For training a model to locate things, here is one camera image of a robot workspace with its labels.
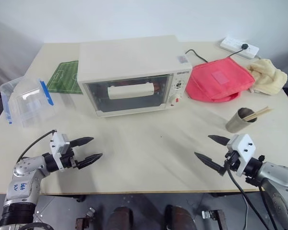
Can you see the cream yellow towel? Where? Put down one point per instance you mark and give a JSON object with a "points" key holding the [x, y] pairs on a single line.
{"points": [[268, 76]]}

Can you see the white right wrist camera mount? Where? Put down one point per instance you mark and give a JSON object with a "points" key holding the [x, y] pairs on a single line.
{"points": [[242, 143]]}

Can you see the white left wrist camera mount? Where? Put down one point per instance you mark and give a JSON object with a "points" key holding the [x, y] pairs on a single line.
{"points": [[58, 142]]}

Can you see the pink fabric pouch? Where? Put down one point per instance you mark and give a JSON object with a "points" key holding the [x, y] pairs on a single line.
{"points": [[218, 79]]}

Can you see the wooden chopsticks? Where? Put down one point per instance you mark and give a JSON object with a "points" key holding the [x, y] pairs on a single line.
{"points": [[261, 114]]}

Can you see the dark metal table foot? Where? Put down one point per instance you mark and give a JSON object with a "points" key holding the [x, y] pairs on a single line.
{"points": [[213, 219], [85, 220]]}

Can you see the thin wooden skewer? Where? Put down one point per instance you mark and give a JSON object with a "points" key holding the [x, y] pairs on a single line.
{"points": [[259, 111]]}

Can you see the dark brown rounded shape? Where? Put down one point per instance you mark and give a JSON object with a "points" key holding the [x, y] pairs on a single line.
{"points": [[120, 219], [178, 218]]}

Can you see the cream white toaster oven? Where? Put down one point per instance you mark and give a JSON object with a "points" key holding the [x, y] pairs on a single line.
{"points": [[124, 60]]}

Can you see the white power strip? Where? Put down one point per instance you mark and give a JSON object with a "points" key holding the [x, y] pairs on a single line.
{"points": [[230, 43]]}

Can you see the clear plastic storage box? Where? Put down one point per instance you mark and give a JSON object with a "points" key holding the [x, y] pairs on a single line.
{"points": [[7, 88]]}

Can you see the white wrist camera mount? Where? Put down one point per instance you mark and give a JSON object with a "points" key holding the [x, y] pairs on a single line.
{"points": [[242, 143], [58, 142]]}

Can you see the clear plastic lid blue clips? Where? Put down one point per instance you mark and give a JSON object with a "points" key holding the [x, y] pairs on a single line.
{"points": [[31, 105]]}

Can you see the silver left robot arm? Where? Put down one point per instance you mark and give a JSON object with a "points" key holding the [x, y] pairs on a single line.
{"points": [[26, 167]]}

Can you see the green soccer field mat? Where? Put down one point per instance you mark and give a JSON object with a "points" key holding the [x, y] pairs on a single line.
{"points": [[62, 76]]}

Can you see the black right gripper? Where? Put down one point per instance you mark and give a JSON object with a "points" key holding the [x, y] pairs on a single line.
{"points": [[232, 159]]}

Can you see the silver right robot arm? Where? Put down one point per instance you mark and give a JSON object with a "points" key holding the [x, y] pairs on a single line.
{"points": [[278, 172]]}

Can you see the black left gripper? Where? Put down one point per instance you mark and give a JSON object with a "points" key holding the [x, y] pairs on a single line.
{"points": [[67, 160]]}

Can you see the metal cup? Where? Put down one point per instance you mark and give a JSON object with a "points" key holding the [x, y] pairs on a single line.
{"points": [[237, 125]]}

